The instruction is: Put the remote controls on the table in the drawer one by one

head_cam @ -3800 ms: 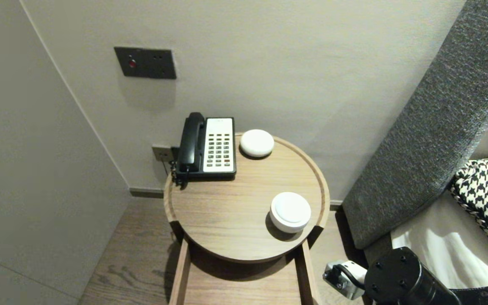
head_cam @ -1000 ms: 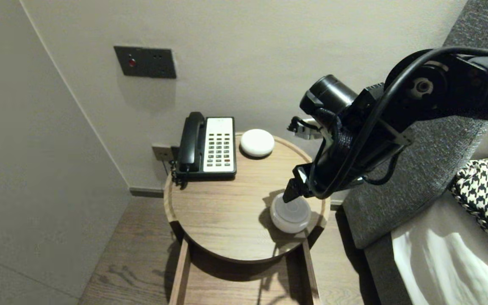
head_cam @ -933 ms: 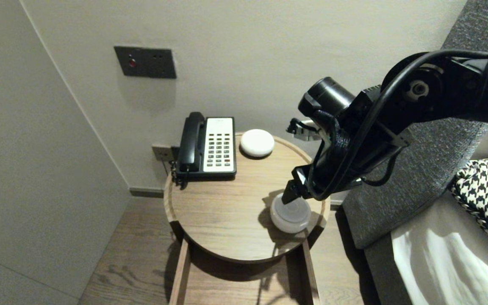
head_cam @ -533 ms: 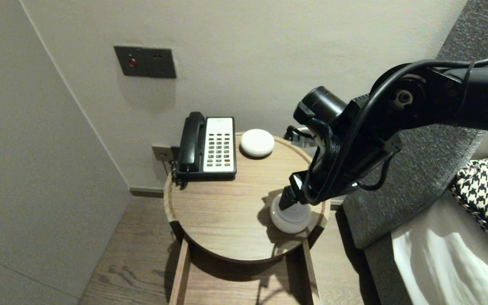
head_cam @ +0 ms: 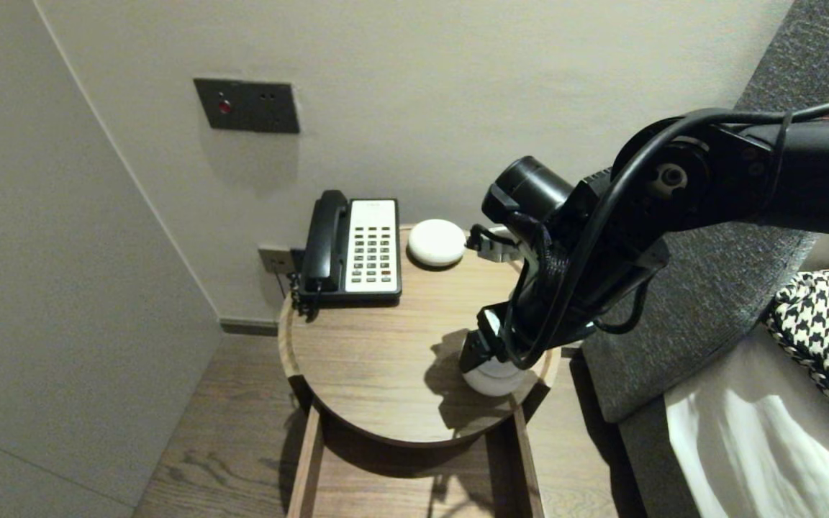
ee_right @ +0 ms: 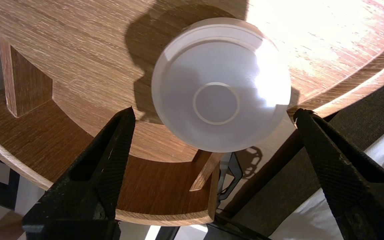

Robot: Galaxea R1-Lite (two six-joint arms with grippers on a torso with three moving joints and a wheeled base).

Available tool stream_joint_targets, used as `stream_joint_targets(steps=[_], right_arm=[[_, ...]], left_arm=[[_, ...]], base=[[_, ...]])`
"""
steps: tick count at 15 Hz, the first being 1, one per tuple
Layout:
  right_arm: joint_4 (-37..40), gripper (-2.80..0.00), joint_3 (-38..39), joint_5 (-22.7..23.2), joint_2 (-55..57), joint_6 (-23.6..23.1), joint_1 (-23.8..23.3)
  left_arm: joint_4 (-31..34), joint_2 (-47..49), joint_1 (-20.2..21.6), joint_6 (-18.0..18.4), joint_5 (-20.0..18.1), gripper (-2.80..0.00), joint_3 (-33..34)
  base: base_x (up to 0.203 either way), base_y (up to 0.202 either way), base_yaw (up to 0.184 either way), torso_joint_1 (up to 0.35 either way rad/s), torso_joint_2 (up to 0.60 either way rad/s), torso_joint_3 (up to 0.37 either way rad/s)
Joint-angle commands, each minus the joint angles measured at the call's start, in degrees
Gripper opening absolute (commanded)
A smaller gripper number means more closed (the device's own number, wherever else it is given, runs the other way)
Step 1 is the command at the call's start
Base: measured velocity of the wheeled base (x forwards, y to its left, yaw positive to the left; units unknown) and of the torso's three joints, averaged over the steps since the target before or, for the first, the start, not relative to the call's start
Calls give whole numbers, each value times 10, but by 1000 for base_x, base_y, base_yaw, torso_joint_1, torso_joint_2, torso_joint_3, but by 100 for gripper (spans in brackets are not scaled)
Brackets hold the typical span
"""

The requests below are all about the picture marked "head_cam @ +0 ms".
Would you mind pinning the white round lidded jar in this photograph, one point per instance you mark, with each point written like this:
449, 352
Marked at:
494, 385

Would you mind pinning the grey fabric headboard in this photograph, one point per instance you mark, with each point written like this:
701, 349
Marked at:
673, 345

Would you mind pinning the white pebble shaped puck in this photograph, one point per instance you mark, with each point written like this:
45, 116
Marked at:
436, 242

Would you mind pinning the white bed sheet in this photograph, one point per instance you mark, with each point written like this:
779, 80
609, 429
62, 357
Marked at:
745, 446

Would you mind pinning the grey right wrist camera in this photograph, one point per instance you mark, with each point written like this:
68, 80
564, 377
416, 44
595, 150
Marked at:
494, 248

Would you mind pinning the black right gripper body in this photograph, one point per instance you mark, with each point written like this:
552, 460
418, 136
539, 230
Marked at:
565, 302

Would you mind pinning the dark wall switch panel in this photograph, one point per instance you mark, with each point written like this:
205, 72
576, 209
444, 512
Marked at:
249, 106

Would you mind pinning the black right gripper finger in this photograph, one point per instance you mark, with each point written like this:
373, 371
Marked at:
479, 352

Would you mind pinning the black white keypad telephone base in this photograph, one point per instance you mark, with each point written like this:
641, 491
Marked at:
373, 252

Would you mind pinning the black telephone handset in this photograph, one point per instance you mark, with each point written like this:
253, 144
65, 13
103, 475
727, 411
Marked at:
324, 241

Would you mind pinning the black white houndstooth pillow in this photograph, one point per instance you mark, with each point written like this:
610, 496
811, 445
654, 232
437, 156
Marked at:
828, 331

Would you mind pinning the grey wall socket plate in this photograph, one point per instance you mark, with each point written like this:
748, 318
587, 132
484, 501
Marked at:
272, 261

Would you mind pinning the grey fabric bed base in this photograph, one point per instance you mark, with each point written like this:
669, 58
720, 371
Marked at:
648, 467

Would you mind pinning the round wooden bedside table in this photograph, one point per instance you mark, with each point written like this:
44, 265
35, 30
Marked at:
371, 360

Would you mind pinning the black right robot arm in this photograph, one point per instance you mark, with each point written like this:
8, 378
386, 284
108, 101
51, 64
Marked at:
817, 173

